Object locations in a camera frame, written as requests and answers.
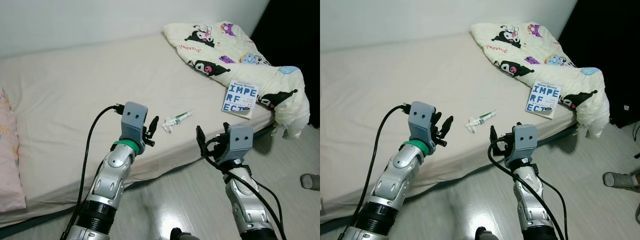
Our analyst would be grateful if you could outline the white book with blue letters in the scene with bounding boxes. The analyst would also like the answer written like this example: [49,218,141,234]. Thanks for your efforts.
[525,80,563,121]
[221,80,261,121]

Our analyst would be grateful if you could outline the cream cartoon print quilt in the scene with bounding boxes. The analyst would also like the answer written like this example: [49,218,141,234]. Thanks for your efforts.
[162,21,311,140]
[469,21,612,140]

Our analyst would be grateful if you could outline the bed mattress with beige sheet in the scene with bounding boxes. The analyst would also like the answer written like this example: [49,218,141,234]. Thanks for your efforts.
[0,32,281,226]
[320,32,588,221]

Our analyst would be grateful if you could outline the person in grey slippers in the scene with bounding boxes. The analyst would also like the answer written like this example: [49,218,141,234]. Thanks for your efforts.
[300,173,321,191]
[601,169,640,226]

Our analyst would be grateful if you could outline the pink patterned pillow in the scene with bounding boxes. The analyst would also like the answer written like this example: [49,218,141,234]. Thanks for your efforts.
[0,89,27,213]

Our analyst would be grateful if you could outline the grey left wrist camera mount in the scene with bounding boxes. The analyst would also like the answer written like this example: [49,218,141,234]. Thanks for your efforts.
[407,101,437,151]
[119,101,150,151]

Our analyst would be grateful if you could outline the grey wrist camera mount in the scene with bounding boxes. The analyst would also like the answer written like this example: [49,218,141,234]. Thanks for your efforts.
[407,101,437,151]
[505,124,538,163]
[218,125,254,163]
[119,101,150,151]

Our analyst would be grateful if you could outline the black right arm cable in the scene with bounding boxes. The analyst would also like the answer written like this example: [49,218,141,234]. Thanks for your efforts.
[487,137,568,240]
[200,136,287,240]

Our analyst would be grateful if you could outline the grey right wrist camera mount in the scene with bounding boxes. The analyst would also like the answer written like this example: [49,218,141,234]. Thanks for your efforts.
[505,124,538,163]
[218,125,254,163]

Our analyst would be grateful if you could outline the dark teal bed frame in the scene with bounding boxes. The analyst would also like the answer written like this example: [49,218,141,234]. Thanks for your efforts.
[0,124,278,240]
[320,125,581,236]

